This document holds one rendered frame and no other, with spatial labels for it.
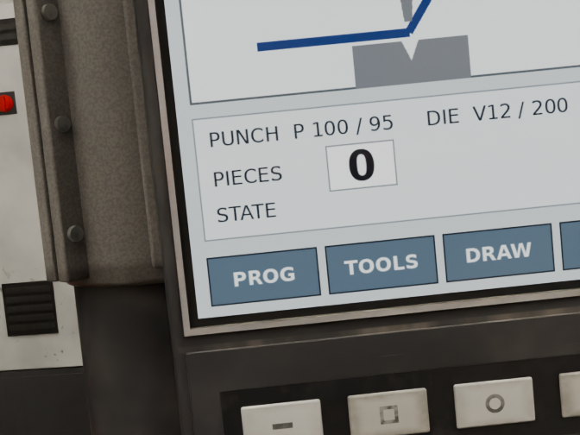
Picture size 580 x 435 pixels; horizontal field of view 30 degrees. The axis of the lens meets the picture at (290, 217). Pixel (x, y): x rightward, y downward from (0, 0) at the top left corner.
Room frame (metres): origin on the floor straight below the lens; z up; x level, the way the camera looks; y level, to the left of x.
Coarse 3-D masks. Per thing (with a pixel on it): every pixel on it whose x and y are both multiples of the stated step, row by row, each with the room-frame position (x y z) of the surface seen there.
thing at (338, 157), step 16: (352, 144) 0.50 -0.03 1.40; (368, 144) 0.50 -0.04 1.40; (384, 144) 0.50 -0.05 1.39; (336, 160) 0.50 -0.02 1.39; (352, 160) 0.50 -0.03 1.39; (368, 160) 0.50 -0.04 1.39; (384, 160) 0.50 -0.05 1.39; (336, 176) 0.50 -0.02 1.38; (352, 176) 0.50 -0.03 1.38; (368, 176) 0.50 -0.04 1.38; (384, 176) 0.50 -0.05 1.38
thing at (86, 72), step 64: (64, 0) 0.61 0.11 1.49; (128, 0) 0.60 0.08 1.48; (64, 64) 0.61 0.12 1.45; (128, 64) 0.61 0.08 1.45; (64, 128) 0.61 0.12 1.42; (128, 128) 0.61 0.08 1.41; (64, 192) 0.61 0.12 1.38; (128, 192) 0.61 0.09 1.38; (64, 256) 0.60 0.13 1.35; (128, 256) 0.61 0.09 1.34; (128, 320) 0.61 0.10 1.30; (128, 384) 0.62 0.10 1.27
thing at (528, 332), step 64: (192, 320) 0.50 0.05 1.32; (256, 320) 0.50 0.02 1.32; (320, 320) 0.50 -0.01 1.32; (384, 320) 0.50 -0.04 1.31; (448, 320) 0.50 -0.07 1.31; (512, 320) 0.50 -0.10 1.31; (576, 320) 0.50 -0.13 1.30; (192, 384) 0.49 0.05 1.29; (256, 384) 0.50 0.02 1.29; (320, 384) 0.50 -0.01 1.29; (384, 384) 0.50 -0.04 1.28; (448, 384) 0.50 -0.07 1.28; (512, 384) 0.50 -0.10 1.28; (576, 384) 0.50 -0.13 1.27
